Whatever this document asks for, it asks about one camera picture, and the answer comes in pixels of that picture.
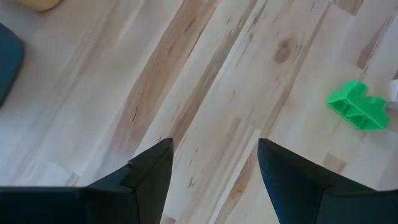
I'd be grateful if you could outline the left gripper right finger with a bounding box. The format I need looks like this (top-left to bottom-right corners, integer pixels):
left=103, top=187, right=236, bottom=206
left=257, top=138, right=398, bottom=224

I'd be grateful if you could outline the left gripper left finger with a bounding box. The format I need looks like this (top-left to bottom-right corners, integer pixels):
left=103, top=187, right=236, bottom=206
left=0, top=138, right=174, bottom=224

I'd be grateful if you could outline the green stepped toy brick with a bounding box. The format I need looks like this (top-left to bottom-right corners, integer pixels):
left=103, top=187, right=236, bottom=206
left=326, top=80, right=391, bottom=132

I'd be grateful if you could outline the small light wooden block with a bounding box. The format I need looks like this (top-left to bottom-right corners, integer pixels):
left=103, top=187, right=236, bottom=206
left=387, top=79, right=398, bottom=110

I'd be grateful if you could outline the dark grey-blue plastic bin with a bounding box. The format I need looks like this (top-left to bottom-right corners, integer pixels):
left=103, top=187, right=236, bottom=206
left=0, top=21, right=25, bottom=108

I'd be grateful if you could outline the yellow-orange plastic bin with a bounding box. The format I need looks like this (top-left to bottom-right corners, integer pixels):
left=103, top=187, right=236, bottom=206
left=15, top=0, right=62, bottom=12

